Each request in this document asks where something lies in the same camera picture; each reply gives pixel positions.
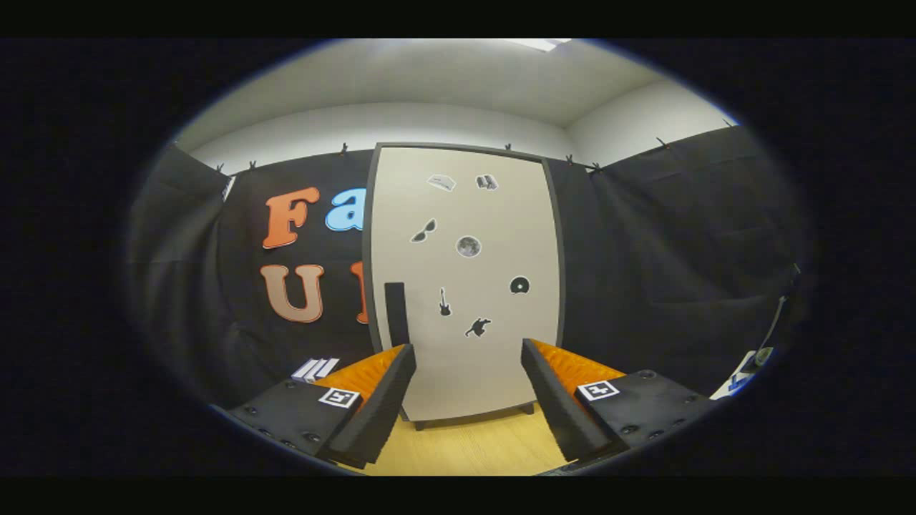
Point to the white side table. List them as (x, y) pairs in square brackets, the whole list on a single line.
[(733, 379)]

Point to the round greenish object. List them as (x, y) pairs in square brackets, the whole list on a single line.
[(763, 355)]

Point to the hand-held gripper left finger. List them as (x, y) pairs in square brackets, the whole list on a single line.
[(379, 408)]

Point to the black backdrop cloth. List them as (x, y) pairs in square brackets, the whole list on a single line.
[(644, 272)]

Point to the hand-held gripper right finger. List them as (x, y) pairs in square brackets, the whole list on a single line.
[(558, 408)]

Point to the grey cabinet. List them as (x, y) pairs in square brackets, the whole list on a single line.
[(367, 250)]

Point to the light grey cabinet door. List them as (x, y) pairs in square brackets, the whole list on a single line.
[(501, 214)]

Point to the dark book set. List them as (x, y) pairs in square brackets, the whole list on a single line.
[(315, 370)]

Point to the grey stand pole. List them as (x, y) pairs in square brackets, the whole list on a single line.
[(778, 315)]

